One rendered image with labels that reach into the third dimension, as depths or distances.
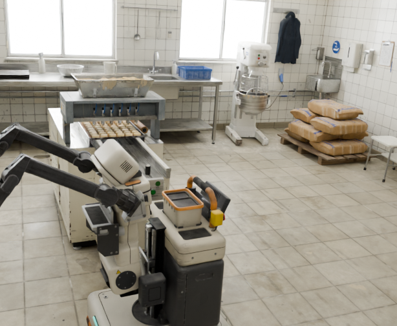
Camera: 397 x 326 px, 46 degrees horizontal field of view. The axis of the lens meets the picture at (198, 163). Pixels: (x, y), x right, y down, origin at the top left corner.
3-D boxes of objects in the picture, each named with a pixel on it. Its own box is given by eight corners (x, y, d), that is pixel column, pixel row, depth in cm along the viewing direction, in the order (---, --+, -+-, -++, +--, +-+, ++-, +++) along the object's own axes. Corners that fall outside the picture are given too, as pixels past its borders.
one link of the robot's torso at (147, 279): (147, 282, 257) (149, 242, 249) (165, 312, 233) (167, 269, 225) (99, 292, 246) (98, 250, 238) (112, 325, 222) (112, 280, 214)
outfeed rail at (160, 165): (99, 107, 461) (99, 100, 458) (103, 107, 462) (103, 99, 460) (165, 178, 287) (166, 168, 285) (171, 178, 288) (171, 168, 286)
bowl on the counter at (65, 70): (58, 77, 578) (57, 68, 574) (56, 74, 607) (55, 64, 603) (85, 78, 589) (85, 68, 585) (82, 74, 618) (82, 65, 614)
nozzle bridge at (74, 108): (61, 136, 360) (59, 92, 349) (150, 131, 387) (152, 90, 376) (66, 148, 331) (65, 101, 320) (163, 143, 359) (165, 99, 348)
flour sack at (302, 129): (284, 130, 666) (286, 118, 661) (308, 129, 684) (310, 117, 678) (316, 144, 605) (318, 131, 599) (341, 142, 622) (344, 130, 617)
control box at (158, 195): (124, 201, 286) (124, 180, 281) (161, 197, 295) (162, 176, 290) (125, 204, 282) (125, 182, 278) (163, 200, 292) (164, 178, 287)
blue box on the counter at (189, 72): (185, 79, 632) (185, 68, 628) (177, 76, 658) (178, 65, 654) (211, 79, 648) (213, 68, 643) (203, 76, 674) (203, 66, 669)
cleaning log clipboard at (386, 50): (391, 72, 613) (397, 41, 600) (390, 72, 612) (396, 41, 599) (377, 69, 637) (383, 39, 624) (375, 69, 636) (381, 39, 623)
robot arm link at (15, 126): (8, 123, 209) (8, 116, 218) (-6, 149, 212) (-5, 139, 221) (96, 162, 231) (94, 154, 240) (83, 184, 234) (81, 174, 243)
